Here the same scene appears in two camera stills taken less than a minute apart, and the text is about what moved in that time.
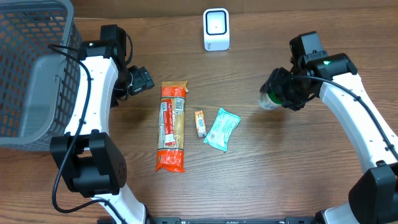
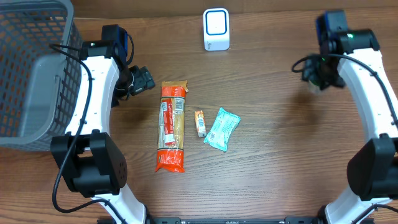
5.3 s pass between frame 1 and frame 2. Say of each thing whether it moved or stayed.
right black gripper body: moved
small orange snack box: stayed
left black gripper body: stayed
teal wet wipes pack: stayed
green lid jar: moved
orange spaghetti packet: stayed
